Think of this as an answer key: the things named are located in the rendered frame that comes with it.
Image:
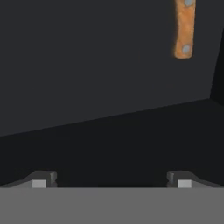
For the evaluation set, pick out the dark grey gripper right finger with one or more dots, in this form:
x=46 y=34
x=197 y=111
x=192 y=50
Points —
x=180 y=178

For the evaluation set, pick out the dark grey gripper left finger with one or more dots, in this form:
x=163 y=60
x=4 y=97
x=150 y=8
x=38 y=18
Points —
x=43 y=178

